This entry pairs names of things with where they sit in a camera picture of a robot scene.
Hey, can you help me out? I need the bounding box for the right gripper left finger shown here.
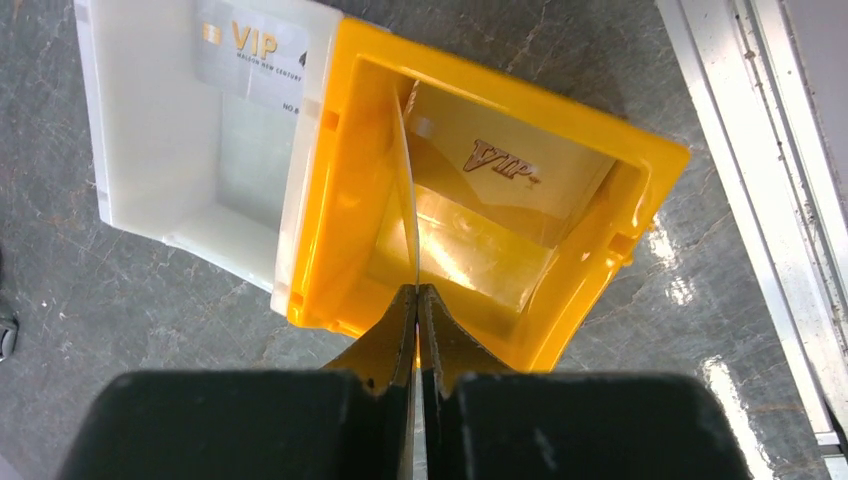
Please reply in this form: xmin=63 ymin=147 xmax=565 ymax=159
xmin=59 ymin=285 xmax=417 ymax=479

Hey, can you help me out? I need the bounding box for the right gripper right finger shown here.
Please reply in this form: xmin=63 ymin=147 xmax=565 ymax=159
xmin=417 ymin=285 xmax=750 ymax=479

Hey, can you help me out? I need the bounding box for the gold credit card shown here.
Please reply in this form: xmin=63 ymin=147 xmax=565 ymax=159
xmin=404 ymin=83 xmax=616 ymax=248

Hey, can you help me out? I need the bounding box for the orange VIP credit card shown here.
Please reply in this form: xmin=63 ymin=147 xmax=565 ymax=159
xmin=390 ymin=88 xmax=420 ymax=291

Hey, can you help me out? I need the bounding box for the card in white bin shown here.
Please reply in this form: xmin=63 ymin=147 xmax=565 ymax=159
xmin=193 ymin=1 xmax=309 ymax=116

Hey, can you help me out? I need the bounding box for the yellow plastic bin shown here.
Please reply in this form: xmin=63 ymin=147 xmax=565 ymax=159
xmin=272 ymin=18 xmax=690 ymax=372

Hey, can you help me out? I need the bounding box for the white plastic bin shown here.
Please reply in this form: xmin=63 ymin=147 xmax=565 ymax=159
xmin=74 ymin=1 xmax=344 ymax=314

